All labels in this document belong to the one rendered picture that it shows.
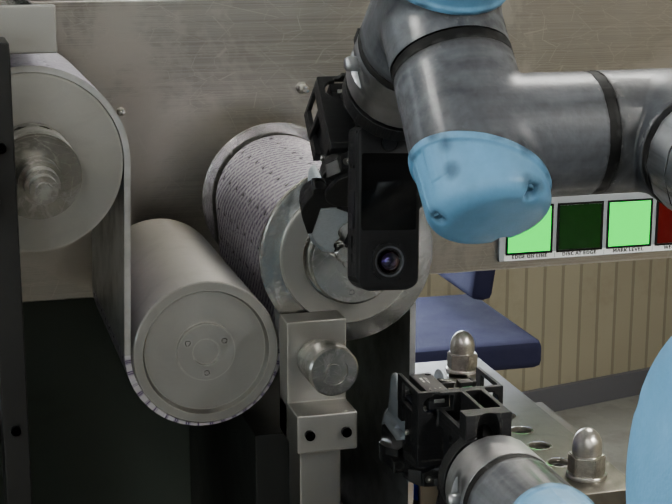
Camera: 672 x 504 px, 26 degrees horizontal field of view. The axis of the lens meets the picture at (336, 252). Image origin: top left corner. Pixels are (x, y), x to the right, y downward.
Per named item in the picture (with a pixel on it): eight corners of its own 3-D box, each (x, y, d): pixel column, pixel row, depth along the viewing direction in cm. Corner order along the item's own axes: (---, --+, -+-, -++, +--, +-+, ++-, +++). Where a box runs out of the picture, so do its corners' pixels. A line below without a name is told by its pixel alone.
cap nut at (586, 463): (576, 484, 129) (577, 436, 128) (558, 470, 132) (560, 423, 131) (613, 480, 130) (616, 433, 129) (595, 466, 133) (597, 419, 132)
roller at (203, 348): (135, 429, 118) (130, 286, 115) (99, 342, 142) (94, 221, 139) (279, 416, 121) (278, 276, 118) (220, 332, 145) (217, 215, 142)
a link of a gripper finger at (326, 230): (318, 197, 118) (348, 137, 111) (330, 262, 116) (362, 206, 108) (281, 197, 117) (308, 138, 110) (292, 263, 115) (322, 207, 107)
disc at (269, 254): (265, 351, 119) (255, 174, 116) (263, 349, 120) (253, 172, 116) (435, 330, 123) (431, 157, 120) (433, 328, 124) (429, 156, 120)
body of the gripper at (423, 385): (480, 363, 120) (538, 410, 108) (477, 461, 121) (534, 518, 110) (391, 371, 118) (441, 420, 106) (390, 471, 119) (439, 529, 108)
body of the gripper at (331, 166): (394, 116, 112) (435, 24, 102) (415, 214, 109) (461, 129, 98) (297, 119, 110) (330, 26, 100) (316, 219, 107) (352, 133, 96)
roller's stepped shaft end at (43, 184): (22, 215, 101) (20, 170, 100) (17, 199, 106) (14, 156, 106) (69, 213, 102) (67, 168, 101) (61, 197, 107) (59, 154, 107)
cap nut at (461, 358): (452, 376, 159) (452, 336, 158) (440, 366, 162) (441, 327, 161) (483, 373, 160) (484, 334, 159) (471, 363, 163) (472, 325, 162)
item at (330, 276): (364, 321, 119) (292, 274, 116) (357, 315, 121) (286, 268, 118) (416, 245, 119) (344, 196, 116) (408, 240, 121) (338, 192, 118)
